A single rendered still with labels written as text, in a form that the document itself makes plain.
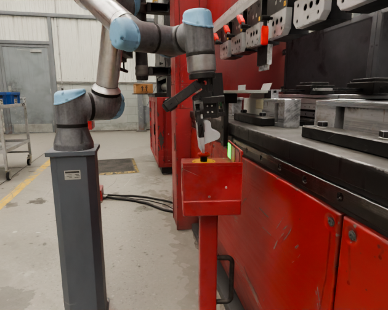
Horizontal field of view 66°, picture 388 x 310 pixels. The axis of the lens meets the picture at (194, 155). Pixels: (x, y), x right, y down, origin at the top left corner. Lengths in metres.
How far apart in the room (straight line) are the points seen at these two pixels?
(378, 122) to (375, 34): 0.89
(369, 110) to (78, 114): 0.95
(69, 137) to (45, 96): 7.33
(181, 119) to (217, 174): 1.29
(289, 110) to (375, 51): 0.61
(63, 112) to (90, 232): 0.48
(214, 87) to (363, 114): 0.35
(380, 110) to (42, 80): 8.19
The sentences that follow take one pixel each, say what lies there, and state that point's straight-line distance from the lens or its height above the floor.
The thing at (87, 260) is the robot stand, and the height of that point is 0.32.
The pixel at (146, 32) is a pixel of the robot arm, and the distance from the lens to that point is 0.81.
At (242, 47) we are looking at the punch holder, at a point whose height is 1.19.
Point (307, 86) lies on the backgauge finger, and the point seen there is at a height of 1.02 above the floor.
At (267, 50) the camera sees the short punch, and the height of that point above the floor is 1.15.
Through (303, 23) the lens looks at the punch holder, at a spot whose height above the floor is 1.18.
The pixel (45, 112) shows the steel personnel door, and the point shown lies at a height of 0.53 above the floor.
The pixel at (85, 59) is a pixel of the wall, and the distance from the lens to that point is 8.42.
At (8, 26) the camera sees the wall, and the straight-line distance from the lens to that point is 8.89.
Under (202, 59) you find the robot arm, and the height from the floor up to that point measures 1.07.
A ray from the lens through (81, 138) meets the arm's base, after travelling 1.23.
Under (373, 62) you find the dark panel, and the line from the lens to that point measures 1.56.
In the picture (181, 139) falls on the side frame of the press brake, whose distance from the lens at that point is 2.08.
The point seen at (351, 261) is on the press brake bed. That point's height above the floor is 0.70.
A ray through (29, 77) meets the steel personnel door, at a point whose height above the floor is 1.38.
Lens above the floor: 0.99
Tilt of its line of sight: 12 degrees down
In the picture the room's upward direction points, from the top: straight up
